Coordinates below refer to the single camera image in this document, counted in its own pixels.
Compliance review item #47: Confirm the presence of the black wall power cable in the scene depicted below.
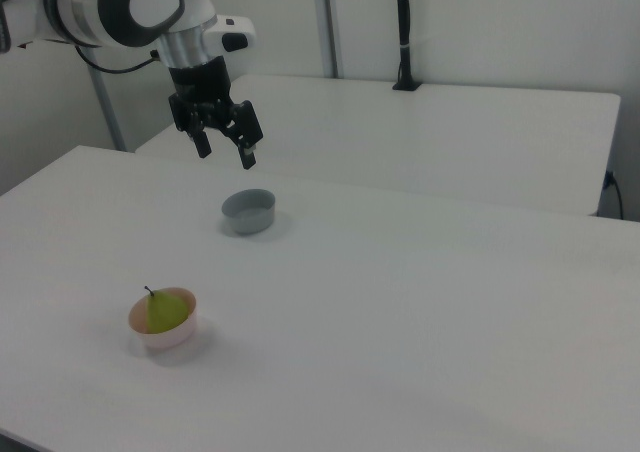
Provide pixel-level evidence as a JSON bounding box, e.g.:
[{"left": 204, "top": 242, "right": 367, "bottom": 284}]
[{"left": 602, "top": 169, "right": 626, "bottom": 220}]

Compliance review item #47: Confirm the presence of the grey metal partition post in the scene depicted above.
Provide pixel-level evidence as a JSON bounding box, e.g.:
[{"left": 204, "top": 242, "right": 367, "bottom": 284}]
[
  {"left": 88, "top": 65, "right": 127, "bottom": 152},
  {"left": 311, "top": 0, "right": 345, "bottom": 80}
]

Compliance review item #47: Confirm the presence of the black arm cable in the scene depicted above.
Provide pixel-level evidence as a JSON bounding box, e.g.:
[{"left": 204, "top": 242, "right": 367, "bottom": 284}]
[{"left": 74, "top": 45, "right": 162, "bottom": 75}]

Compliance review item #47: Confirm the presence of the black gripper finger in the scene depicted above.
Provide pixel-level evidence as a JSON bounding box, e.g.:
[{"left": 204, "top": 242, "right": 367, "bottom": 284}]
[
  {"left": 168, "top": 94, "right": 213, "bottom": 160},
  {"left": 219, "top": 99, "right": 265, "bottom": 172}
]

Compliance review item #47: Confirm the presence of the grey plastic bowl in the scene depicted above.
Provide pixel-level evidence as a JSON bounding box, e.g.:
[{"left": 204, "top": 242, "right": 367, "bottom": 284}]
[{"left": 221, "top": 188, "right": 277, "bottom": 236}]

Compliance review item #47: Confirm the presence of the green pear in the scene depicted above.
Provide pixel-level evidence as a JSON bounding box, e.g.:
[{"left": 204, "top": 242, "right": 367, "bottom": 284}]
[{"left": 143, "top": 285, "right": 190, "bottom": 335}]

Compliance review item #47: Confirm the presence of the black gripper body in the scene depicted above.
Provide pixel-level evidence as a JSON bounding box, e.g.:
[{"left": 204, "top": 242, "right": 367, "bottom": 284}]
[{"left": 167, "top": 56, "right": 236, "bottom": 129}]

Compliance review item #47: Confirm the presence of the pink plastic bowl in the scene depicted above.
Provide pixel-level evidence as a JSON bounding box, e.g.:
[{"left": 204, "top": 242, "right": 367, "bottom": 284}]
[{"left": 128, "top": 286, "right": 198, "bottom": 350}]

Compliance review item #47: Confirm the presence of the black camera stand pole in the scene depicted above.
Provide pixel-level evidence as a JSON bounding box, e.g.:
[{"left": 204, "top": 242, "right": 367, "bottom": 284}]
[{"left": 391, "top": 0, "right": 424, "bottom": 92}]

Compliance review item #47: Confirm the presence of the white side table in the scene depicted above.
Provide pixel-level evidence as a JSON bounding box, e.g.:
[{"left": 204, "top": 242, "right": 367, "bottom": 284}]
[{"left": 134, "top": 74, "right": 622, "bottom": 218}]

